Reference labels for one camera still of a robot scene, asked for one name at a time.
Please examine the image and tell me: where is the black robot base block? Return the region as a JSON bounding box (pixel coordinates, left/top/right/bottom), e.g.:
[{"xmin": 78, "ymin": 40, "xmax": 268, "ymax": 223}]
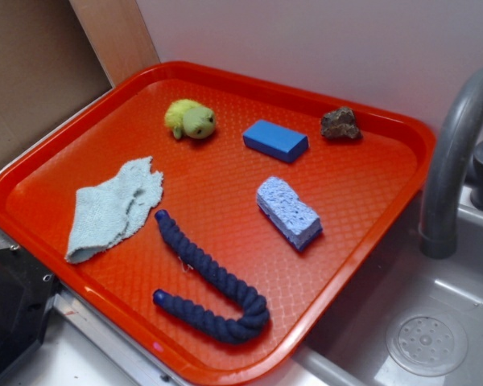
[{"xmin": 0, "ymin": 246, "xmax": 60, "ymax": 382}]

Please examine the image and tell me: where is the red plastic tray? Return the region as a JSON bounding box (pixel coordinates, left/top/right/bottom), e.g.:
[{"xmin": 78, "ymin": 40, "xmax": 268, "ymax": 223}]
[{"xmin": 0, "ymin": 62, "xmax": 435, "ymax": 385}]

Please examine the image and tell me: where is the light blue sponge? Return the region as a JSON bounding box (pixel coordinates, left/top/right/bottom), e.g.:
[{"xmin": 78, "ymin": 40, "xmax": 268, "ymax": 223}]
[{"xmin": 256, "ymin": 176, "xmax": 323, "ymax": 252}]

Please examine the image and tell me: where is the blue rectangular block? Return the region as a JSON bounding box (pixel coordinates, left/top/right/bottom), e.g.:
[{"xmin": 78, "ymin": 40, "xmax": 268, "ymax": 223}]
[{"xmin": 242, "ymin": 120, "xmax": 309, "ymax": 163}]

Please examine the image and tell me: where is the yellow-green plush toy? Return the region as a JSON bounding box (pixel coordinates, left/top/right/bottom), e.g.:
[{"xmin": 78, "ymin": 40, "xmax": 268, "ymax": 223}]
[{"xmin": 163, "ymin": 99, "xmax": 217, "ymax": 140}]

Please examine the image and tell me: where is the brown rock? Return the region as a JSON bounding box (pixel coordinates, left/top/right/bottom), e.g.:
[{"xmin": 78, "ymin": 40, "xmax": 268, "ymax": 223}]
[{"xmin": 320, "ymin": 106, "xmax": 363, "ymax": 140}]

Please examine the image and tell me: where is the light blue cloth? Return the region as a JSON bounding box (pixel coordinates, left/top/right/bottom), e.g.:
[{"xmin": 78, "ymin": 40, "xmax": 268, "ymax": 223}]
[{"xmin": 64, "ymin": 156, "xmax": 163, "ymax": 265}]

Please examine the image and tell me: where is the grey plastic sink basin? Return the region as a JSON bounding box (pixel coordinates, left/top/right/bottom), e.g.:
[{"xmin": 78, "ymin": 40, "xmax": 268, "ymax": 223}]
[{"xmin": 294, "ymin": 188, "xmax": 483, "ymax": 385}]

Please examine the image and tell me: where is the grey faucet spout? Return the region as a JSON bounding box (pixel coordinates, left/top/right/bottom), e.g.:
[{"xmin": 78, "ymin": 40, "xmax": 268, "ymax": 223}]
[{"xmin": 419, "ymin": 68, "xmax": 483, "ymax": 259}]

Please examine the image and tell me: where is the round sink drain cover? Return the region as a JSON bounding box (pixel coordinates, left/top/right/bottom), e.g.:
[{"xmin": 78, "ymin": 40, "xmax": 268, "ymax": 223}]
[{"xmin": 386, "ymin": 307, "xmax": 469, "ymax": 377}]

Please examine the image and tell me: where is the brown cardboard panel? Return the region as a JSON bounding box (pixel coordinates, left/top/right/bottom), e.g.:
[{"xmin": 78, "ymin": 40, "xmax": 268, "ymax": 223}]
[{"xmin": 0, "ymin": 1, "xmax": 159, "ymax": 170}]

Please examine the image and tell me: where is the dark blue twisted rope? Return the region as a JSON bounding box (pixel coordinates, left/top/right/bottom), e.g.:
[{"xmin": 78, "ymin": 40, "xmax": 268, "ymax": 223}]
[{"xmin": 152, "ymin": 209, "xmax": 271, "ymax": 346}]

